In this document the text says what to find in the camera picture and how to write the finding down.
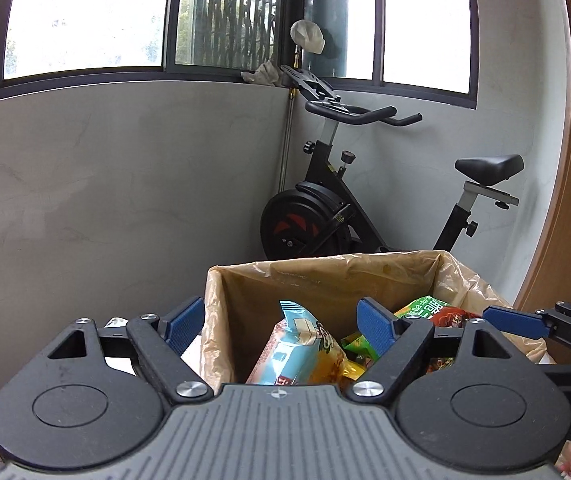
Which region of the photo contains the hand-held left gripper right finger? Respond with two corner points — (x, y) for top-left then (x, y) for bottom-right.
(343, 297), (519, 405)

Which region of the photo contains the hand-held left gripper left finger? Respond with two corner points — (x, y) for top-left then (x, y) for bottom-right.
(46, 296), (215, 405)

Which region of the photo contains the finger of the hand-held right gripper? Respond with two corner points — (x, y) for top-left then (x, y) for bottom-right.
(483, 301), (571, 358)

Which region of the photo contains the green and red snack bag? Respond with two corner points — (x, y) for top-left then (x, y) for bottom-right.
(393, 296), (483, 376)

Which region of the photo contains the yellow chip bag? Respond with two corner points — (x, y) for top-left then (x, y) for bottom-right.
(315, 327), (373, 388)

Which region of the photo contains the taped brown cardboard box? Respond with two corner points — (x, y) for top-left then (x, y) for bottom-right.
(200, 250), (549, 386)

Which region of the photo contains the light blue snack packet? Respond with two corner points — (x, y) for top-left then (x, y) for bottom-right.
(246, 300), (349, 386)

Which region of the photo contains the black exercise bike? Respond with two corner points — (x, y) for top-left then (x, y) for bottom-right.
(260, 65), (525, 261)

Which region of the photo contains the brass metal pole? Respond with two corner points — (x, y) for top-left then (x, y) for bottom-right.
(280, 45), (299, 191)

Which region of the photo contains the beige rag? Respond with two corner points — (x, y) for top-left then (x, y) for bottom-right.
(242, 60), (286, 87)

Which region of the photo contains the dark framed window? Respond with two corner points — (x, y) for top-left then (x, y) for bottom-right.
(0, 0), (479, 111)

